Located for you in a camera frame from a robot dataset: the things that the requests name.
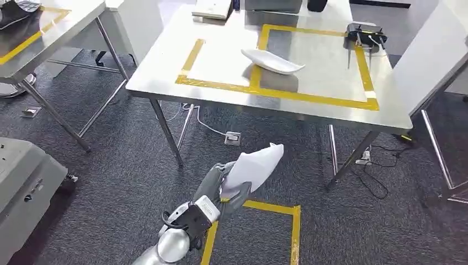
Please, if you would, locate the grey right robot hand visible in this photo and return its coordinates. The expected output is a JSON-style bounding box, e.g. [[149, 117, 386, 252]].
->
[[201, 161, 254, 222]]

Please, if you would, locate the white curved plastic part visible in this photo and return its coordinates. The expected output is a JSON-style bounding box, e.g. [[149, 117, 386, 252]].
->
[[240, 48, 306, 76], [220, 142, 285, 200]]

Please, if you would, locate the grey floor socket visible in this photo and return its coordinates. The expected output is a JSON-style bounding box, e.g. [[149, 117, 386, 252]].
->
[[224, 131, 242, 147]]

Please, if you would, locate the steel table with tape frames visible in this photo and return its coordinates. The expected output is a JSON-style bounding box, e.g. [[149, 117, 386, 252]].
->
[[125, 0, 414, 192]]

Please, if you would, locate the white power strip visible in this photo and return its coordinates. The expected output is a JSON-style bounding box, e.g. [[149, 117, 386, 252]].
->
[[354, 145, 373, 166]]

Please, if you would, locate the white flat box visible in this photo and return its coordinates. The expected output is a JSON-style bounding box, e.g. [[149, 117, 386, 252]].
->
[[191, 0, 234, 21]]

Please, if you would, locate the grey machine cabinet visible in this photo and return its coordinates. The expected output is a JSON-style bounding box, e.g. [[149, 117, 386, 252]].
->
[[0, 136, 79, 265]]

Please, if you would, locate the grey box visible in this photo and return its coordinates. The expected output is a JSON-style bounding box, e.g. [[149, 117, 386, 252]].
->
[[243, 0, 304, 14]]

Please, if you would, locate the small metal floor plate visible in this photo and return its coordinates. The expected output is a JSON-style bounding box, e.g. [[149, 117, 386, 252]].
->
[[20, 105, 42, 119]]

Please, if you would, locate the black cylindrical container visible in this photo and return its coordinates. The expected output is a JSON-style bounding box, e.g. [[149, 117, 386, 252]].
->
[[306, 0, 329, 13]]

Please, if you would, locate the steel table with black tray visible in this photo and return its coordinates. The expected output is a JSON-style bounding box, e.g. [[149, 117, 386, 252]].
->
[[0, 0, 129, 153]]

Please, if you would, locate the round metal base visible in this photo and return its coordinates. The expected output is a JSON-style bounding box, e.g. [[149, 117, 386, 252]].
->
[[0, 72, 38, 99]]

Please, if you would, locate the yellow tape strip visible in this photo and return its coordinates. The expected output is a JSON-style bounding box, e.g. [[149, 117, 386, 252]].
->
[[0, 6, 71, 67]]

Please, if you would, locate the white table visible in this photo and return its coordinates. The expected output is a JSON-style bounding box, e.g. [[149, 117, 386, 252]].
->
[[392, 0, 468, 205]]

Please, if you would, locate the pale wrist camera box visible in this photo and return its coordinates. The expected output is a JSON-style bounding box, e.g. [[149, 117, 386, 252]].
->
[[193, 194, 221, 224]]

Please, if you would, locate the white cable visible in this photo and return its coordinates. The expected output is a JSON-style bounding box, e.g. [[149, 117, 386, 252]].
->
[[180, 103, 228, 137]]

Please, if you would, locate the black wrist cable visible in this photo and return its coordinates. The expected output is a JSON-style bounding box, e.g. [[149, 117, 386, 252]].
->
[[160, 210, 188, 231]]

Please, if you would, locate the yellow floor tape frame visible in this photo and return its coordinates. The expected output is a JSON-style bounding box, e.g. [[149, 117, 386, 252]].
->
[[200, 199, 302, 265]]

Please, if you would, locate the small yellow tape frame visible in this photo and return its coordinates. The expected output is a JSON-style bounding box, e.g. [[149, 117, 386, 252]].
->
[[174, 38, 265, 94]]

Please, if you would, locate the large yellow tape frame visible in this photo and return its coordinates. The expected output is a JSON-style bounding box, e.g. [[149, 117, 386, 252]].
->
[[249, 23, 380, 112]]

